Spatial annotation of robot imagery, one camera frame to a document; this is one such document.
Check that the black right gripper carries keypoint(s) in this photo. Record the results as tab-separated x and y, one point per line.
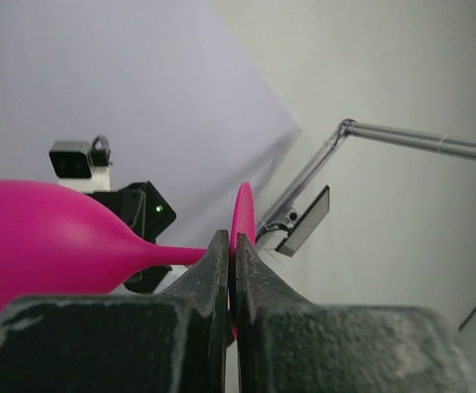
146	212

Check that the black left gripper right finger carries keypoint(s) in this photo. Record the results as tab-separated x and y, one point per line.
288	344

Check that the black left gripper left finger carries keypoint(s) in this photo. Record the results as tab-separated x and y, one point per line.
173	341

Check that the magenta wine glass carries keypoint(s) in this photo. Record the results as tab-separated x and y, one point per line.
55	240

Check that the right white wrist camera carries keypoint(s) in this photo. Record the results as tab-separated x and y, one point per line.
81	165

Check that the white external camera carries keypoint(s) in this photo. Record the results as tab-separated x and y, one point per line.
304	227

